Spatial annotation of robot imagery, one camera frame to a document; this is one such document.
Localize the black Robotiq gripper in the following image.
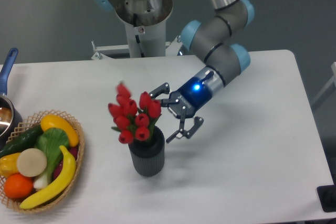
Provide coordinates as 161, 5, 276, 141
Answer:
149, 77, 212, 143

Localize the red tulip bouquet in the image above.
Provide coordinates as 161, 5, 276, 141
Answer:
108, 82, 161, 144

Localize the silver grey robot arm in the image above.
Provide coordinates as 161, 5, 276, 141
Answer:
94, 0, 255, 138

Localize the dark grey ribbed vase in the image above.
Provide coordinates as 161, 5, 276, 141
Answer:
128, 126, 165, 177

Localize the purple red vegetable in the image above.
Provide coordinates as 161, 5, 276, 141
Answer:
53, 146, 78, 180

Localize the yellow banana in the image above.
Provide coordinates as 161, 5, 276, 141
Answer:
19, 145, 76, 209

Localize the yellow squash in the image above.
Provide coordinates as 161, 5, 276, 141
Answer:
40, 114, 79, 147

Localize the green bok choy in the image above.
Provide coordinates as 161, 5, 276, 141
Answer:
33, 127, 69, 190

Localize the woven wicker basket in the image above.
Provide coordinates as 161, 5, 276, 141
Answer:
1, 110, 85, 214

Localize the dark green cucumber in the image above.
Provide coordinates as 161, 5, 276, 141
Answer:
1, 124, 43, 158

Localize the beige round disc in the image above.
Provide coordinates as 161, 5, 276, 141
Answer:
16, 148, 47, 177

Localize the black device at table edge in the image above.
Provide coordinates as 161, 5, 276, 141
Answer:
317, 185, 335, 212

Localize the yellow bell pepper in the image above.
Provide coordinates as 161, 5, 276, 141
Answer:
0, 153, 20, 177

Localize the orange fruit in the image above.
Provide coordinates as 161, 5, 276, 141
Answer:
4, 173, 33, 199

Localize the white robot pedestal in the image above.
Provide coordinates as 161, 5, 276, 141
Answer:
91, 21, 189, 60

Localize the blue handled saucepan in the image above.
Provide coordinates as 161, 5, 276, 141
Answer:
1, 48, 23, 150

